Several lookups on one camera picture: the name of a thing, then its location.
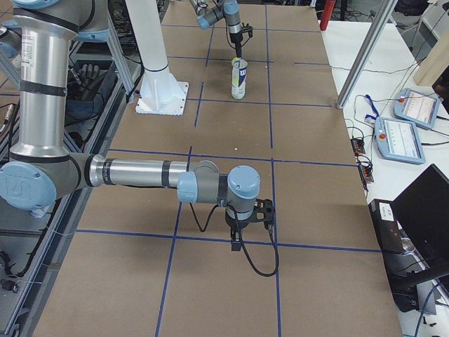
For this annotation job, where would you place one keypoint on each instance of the teach pendant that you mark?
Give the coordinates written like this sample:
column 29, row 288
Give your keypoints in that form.
column 398, row 140
column 417, row 107

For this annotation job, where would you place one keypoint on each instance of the far teach pendant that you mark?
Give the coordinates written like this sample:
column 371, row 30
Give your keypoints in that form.
column 417, row 107

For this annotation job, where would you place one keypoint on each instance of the near teach pendant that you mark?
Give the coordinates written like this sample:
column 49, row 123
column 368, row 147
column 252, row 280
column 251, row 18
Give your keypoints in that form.
column 398, row 140

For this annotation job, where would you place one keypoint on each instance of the red cylinder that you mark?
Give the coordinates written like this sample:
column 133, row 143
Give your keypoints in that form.
column 327, row 13

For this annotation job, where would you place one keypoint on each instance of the black box unit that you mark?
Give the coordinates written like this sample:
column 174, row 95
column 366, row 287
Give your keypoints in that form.
column 397, row 249

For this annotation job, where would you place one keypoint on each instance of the clear tennis ball can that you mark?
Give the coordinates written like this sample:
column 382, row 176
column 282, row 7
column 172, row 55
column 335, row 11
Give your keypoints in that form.
column 239, row 74

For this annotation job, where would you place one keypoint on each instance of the black laptop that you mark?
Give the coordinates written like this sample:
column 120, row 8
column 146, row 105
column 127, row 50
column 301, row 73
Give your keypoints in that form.
column 422, row 211

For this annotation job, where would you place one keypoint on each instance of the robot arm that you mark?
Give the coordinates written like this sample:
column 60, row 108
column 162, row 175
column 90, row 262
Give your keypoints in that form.
column 41, row 170
column 206, row 17

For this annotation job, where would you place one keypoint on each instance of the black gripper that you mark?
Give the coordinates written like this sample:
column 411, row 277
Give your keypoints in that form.
column 236, row 38
column 234, row 222

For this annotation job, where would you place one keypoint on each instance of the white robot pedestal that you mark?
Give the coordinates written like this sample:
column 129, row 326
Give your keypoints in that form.
column 160, row 92

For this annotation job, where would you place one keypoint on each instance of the aluminium frame post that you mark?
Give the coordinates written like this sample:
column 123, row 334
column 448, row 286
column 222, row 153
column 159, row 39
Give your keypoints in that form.
column 373, row 34

